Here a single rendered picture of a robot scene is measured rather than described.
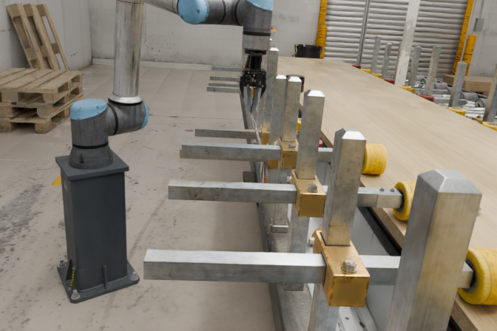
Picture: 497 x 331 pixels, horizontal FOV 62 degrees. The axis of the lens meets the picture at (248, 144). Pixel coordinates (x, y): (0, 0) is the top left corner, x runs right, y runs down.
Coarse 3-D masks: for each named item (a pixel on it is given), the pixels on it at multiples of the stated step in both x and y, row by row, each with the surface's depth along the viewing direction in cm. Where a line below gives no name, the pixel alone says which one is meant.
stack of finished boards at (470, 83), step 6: (444, 78) 827; (450, 78) 808; (468, 78) 798; (474, 78) 804; (480, 78) 810; (486, 78) 817; (492, 78) 823; (468, 84) 764; (474, 84) 764; (480, 84) 766; (486, 84) 767; (474, 90) 768; (480, 90) 770; (486, 90) 771
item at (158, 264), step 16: (160, 256) 57; (176, 256) 57; (192, 256) 57; (208, 256) 57; (224, 256) 58; (240, 256) 58; (256, 256) 58; (272, 256) 58; (288, 256) 59; (304, 256) 59; (320, 256) 59; (368, 256) 60; (384, 256) 60; (400, 256) 61; (144, 272) 56; (160, 272) 56; (176, 272) 56; (192, 272) 56; (208, 272) 56; (224, 272) 57; (240, 272) 57; (256, 272) 57; (272, 272) 57; (288, 272) 57; (304, 272) 57; (320, 272) 57; (368, 272) 58; (384, 272) 58; (464, 272) 58
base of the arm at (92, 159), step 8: (72, 144) 177; (104, 144) 179; (72, 152) 177; (80, 152) 175; (88, 152) 175; (96, 152) 176; (104, 152) 179; (72, 160) 176; (80, 160) 176; (88, 160) 175; (96, 160) 176; (104, 160) 179; (112, 160) 184; (80, 168) 175; (88, 168) 175; (96, 168) 177
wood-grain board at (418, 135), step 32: (288, 64) 328; (320, 64) 343; (352, 96) 214; (384, 96) 220; (416, 96) 227; (352, 128) 153; (384, 128) 156; (416, 128) 159; (448, 128) 162; (480, 128) 166; (416, 160) 122; (448, 160) 124; (480, 160) 126; (384, 224) 88; (480, 224) 85; (480, 320) 57
